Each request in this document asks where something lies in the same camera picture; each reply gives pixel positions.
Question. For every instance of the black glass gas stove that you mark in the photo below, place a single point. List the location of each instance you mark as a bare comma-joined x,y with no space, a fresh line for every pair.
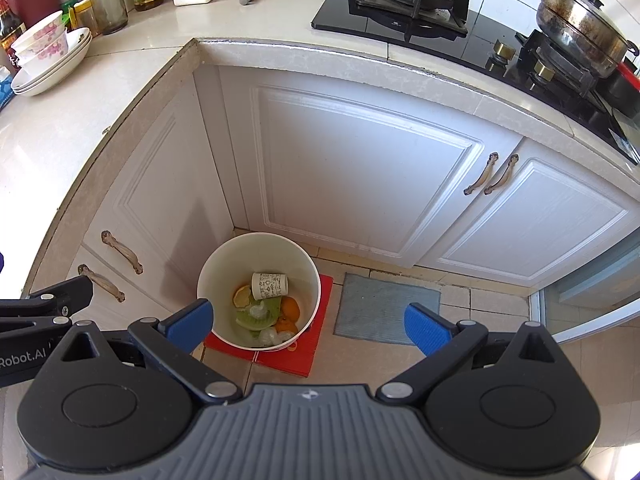
340,15

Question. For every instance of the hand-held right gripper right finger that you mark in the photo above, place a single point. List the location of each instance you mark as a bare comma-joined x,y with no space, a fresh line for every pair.
425,327

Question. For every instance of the white plate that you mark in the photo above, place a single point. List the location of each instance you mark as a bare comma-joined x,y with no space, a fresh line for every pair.
45,91
77,52
65,76

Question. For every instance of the printed white paper cup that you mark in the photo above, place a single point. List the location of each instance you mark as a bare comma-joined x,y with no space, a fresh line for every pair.
270,286

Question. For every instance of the grey floor mat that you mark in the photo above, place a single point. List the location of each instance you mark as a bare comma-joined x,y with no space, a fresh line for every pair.
385,310

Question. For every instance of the white and blue plastic bag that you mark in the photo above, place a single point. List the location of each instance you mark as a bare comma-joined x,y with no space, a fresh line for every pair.
4,90

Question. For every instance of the dark vinegar bottle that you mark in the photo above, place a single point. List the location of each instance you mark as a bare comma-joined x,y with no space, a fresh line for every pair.
9,30

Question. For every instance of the white cabinet door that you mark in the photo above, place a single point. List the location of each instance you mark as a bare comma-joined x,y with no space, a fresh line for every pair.
165,175
540,225
145,295
350,170

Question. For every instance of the green-lid jar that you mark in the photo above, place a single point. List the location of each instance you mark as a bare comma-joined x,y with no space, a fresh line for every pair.
68,20

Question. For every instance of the orange peel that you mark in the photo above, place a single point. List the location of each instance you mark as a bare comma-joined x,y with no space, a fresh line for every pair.
289,312
241,296

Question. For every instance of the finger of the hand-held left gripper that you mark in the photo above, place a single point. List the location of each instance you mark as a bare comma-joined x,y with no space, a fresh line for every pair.
65,292

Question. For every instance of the black and red pan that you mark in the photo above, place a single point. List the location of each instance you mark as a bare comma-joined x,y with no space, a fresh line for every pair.
625,90

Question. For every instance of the white round bin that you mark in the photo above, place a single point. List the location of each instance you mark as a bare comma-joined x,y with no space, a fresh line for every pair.
220,270

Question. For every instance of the stainless steel pot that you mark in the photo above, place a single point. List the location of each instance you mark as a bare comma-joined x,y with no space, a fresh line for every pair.
580,25

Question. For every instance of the clear plastic wrap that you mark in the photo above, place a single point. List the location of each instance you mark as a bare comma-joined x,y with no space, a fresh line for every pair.
272,337

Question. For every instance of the white tissue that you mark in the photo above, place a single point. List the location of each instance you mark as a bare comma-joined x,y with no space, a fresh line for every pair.
259,311

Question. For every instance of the pale green cabbage leaf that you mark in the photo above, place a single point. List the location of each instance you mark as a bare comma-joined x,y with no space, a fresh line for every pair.
250,322

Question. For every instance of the white floral bowl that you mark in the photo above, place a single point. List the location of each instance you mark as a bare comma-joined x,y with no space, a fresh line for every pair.
37,30
50,61
50,51

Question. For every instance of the black burner grate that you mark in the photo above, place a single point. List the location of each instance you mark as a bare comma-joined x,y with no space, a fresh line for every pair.
410,2
565,70

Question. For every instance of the flat red cardboard box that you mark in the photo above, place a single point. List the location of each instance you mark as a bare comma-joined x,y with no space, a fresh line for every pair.
300,355

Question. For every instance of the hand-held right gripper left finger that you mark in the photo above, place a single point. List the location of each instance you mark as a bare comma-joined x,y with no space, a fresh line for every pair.
192,322

